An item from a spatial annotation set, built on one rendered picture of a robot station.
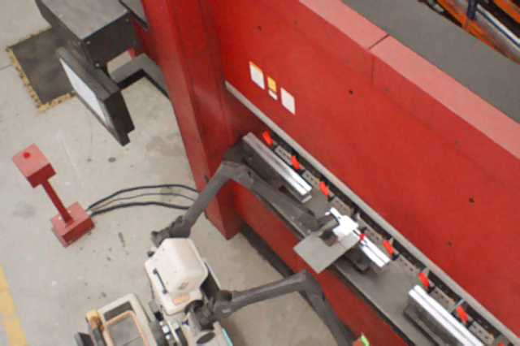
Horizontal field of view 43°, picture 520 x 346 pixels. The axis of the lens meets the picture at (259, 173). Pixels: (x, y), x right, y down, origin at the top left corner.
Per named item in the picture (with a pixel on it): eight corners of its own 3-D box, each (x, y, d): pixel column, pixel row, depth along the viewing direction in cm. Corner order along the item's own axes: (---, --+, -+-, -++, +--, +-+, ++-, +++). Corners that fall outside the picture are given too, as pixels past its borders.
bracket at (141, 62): (110, 82, 371) (107, 74, 365) (146, 60, 378) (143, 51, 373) (149, 123, 351) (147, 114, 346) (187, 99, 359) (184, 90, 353)
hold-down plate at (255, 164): (241, 159, 366) (240, 156, 363) (249, 153, 367) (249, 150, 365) (276, 192, 351) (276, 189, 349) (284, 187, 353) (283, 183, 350)
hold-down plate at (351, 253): (320, 234, 335) (320, 231, 332) (328, 227, 336) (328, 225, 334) (362, 274, 320) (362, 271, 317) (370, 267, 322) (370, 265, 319)
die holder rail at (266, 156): (244, 148, 370) (242, 137, 362) (252, 142, 372) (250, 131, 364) (303, 204, 345) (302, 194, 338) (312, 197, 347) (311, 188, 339)
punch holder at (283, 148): (272, 149, 330) (270, 128, 317) (285, 140, 333) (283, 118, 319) (292, 166, 323) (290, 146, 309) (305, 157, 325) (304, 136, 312)
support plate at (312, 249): (292, 248, 318) (292, 248, 317) (333, 217, 326) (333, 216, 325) (318, 274, 309) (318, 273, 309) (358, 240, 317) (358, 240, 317)
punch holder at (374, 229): (357, 226, 301) (358, 207, 287) (370, 215, 304) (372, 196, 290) (381, 248, 294) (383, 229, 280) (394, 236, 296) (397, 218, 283)
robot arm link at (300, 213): (235, 170, 295) (234, 182, 285) (242, 162, 293) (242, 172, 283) (309, 221, 306) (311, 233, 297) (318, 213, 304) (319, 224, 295)
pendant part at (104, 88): (76, 99, 352) (54, 50, 323) (96, 87, 356) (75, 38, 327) (122, 148, 330) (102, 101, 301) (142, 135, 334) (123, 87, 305)
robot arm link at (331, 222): (304, 214, 304) (305, 223, 296) (324, 201, 301) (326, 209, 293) (318, 231, 308) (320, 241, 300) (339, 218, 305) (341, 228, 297)
